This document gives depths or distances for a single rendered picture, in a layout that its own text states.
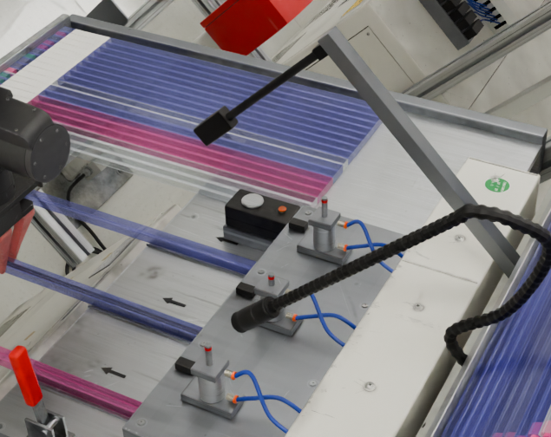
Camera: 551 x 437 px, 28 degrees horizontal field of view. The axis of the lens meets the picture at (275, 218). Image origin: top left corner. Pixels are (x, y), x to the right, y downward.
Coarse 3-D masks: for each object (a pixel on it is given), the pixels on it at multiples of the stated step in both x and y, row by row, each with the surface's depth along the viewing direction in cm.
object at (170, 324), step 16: (16, 272) 115; (32, 272) 114; (48, 272) 114; (48, 288) 114; (64, 288) 112; (80, 288) 112; (96, 304) 111; (112, 304) 110; (128, 304) 110; (144, 320) 109; (160, 320) 108; (176, 320) 108; (192, 336) 106
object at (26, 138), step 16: (0, 96) 101; (0, 112) 100; (16, 112) 100; (32, 112) 99; (0, 128) 99; (16, 128) 98; (32, 128) 99; (48, 128) 100; (64, 128) 102; (0, 144) 100; (16, 144) 100; (32, 144) 99; (48, 144) 101; (64, 144) 103; (0, 160) 101; (16, 160) 100; (32, 160) 99; (48, 160) 101; (64, 160) 104; (32, 176) 100; (48, 176) 102
